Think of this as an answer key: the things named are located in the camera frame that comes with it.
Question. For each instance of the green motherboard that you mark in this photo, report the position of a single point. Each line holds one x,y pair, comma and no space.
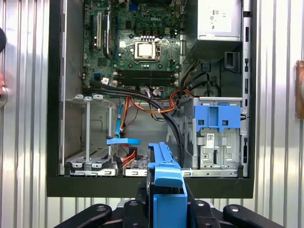
126,71

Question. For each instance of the CPU socket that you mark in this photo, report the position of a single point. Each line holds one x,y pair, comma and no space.
135,60

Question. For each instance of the grey power supply unit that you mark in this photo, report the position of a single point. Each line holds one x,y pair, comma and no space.
218,16

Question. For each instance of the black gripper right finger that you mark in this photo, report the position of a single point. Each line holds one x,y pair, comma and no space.
202,213

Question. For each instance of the hard disk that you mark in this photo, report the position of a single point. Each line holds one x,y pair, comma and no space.
168,173

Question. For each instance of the round black knob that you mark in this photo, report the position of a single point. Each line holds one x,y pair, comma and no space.
2,39

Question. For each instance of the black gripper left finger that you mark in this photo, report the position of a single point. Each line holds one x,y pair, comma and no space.
135,213

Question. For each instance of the round silver black tool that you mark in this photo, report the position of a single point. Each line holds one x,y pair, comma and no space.
3,97

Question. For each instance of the silver CPU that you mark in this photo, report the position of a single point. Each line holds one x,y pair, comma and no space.
145,50

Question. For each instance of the black PC case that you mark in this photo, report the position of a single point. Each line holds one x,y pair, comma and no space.
152,187

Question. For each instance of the blue plastic drive latch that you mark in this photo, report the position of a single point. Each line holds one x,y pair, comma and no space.
213,114

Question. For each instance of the person's hand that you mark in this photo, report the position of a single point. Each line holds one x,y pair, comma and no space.
2,82

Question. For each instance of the grey metal drive cage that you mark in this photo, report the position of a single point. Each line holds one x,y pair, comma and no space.
213,156

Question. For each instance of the black RAM slot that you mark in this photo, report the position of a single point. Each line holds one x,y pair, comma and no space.
147,73
147,81

